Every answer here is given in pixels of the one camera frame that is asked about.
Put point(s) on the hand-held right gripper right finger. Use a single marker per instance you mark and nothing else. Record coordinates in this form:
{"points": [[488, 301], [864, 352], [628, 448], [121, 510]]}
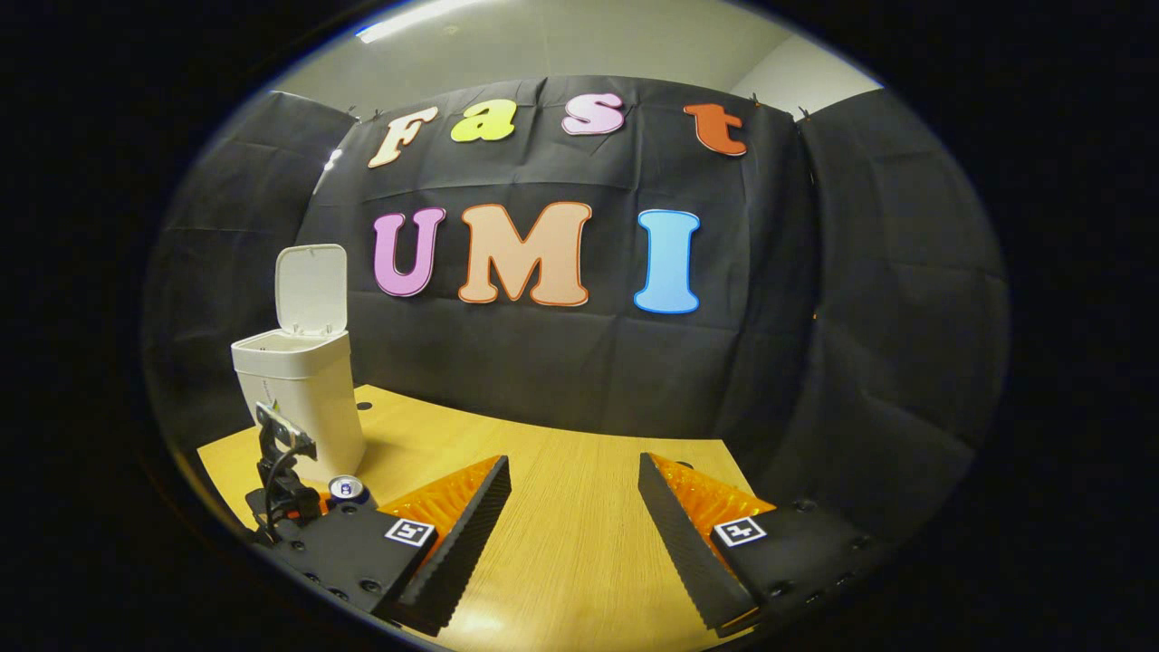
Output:
{"points": [[684, 552]]}

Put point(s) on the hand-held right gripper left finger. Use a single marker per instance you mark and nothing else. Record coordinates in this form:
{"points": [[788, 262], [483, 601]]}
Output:
{"points": [[471, 552]]}

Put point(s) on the silver blue pop can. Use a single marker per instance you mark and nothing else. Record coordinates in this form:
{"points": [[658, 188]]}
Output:
{"points": [[348, 490]]}

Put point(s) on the white desktop garbage bin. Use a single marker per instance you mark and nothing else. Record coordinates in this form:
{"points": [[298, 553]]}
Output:
{"points": [[308, 389]]}

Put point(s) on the wooden desktop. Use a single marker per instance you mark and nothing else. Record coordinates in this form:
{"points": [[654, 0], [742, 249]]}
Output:
{"points": [[561, 507]]}

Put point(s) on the black backdrop cloth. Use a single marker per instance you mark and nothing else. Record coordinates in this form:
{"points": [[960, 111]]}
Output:
{"points": [[579, 362]]}

